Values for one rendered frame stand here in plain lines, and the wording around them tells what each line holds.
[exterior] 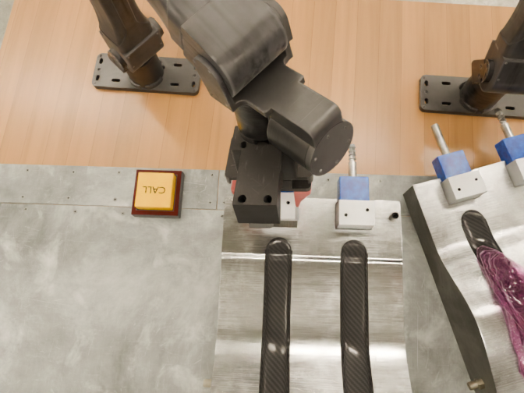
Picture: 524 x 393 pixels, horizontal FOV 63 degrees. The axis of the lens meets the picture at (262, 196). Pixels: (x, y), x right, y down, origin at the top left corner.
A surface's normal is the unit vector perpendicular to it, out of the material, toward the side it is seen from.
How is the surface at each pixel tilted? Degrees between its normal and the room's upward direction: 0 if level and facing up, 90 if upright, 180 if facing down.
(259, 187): 21
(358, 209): 0
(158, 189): 0
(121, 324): 0
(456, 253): 17
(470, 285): 28
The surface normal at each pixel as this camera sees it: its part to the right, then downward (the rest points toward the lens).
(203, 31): 0.14, -0.09
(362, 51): -0.04, -0.25
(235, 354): -0.01, -0.59
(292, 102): -0.26, -0.46
